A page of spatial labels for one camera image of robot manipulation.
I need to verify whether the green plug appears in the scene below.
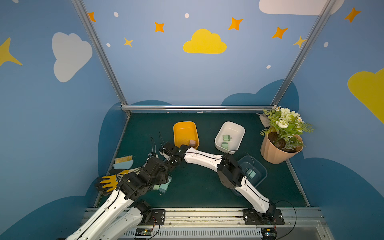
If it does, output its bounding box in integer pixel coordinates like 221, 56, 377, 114
246, 169, 257, 179
221, 142, 229, 150
223, 135, 232, 142

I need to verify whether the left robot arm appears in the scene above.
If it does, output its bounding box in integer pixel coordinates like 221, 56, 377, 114
67, 157, 170, 240

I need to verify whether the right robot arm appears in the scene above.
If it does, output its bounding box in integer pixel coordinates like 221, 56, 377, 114
160, 143, 276, 222

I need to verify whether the yellow storage box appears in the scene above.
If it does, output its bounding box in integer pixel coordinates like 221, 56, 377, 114
173, 121, 200, 150

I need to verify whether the white storage box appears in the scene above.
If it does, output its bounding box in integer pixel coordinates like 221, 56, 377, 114
215, 122, 246, 155

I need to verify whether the clear blue storage box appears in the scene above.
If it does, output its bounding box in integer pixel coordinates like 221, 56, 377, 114
237, 156, 268, 188

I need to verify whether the yellow work glove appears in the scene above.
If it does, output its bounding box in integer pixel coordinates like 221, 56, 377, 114
94, 169, 131, 196

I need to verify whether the blue plug bottom middle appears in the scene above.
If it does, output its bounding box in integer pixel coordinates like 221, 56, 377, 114
159, 184, 169, 195

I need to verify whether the potted artificial plant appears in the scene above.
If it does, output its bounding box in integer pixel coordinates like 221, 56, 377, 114
260, 106, 314, 164

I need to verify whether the brush with blue handle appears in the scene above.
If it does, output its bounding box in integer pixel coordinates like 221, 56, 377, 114
113, 155, 134, 170

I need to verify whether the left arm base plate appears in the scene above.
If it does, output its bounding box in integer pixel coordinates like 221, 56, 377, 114
140, 209, 166, 226

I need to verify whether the aluminium frame rail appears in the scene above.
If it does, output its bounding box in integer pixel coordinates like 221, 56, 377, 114
121, 105, 273, 112

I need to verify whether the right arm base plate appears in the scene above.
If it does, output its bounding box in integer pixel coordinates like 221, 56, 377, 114
243, 208, 286, 226

